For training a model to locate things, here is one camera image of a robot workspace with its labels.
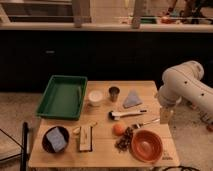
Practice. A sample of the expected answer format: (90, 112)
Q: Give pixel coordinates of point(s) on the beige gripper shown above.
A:
(165, 114)

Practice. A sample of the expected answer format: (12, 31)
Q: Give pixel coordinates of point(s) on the banana piece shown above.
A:
(76, 130)

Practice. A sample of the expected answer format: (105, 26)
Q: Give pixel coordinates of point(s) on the metal cup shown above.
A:
(114, 92)

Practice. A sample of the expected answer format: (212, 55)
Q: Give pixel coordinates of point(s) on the wooden block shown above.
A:
(85, 142)

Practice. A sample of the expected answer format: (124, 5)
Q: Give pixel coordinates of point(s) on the blue sponge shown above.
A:
(56, 139)

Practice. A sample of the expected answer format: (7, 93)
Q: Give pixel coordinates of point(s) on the black bowl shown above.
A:
(47, 145)

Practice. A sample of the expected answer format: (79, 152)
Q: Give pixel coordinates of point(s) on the black stand left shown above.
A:
(24, 154)

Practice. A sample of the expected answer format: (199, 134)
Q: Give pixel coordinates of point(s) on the white cup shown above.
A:
(95, 98)

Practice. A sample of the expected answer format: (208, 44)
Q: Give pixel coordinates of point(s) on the green plastic tray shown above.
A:
(63, 98)

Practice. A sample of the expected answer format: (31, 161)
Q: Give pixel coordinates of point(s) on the grey-blue towel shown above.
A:
(132, 100)

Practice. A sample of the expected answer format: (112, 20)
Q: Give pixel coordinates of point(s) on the dark grape bunch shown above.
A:
(124, 142)

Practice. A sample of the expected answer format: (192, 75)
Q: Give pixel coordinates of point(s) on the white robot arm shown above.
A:
(184, 81)

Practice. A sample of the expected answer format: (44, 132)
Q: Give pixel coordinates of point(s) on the red bowl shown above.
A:
(146, 146)

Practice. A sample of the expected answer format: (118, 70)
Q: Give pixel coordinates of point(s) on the orange fruit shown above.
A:
(118, 129)

